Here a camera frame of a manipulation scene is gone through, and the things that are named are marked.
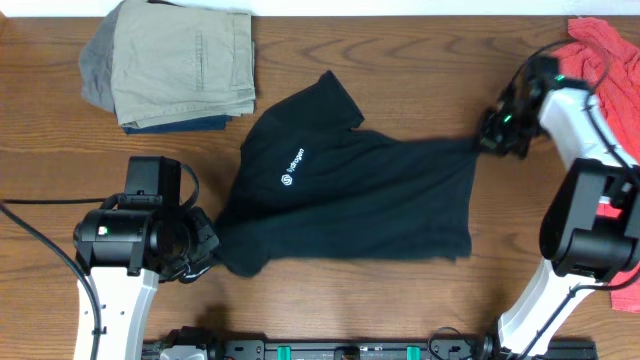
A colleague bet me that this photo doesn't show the black polo shirt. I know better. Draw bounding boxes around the black polo shirt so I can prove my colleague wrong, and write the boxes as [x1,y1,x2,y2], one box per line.
[211,72,478,277]

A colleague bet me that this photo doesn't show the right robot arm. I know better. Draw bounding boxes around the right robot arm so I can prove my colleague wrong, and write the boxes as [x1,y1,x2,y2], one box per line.
[474,75,639,359]

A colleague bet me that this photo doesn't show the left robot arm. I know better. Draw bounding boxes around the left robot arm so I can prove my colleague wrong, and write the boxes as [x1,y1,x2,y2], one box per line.
[74,207,219,359]

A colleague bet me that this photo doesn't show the red t-shirt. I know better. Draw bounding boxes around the red t-shirt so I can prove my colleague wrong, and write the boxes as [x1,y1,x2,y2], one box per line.
[552,16,640,314]

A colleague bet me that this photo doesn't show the folded beige khaki pants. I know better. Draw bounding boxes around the folded beige khaki pants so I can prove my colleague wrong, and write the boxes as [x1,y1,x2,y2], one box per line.
[111,1,256,128]

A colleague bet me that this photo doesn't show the folded grey garment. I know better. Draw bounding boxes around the folded grey garment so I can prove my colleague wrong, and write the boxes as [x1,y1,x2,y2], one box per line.
[79,2,123,113]

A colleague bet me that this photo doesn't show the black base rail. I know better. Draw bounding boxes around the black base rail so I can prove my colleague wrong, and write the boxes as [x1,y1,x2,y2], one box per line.
[142,327,599,360]

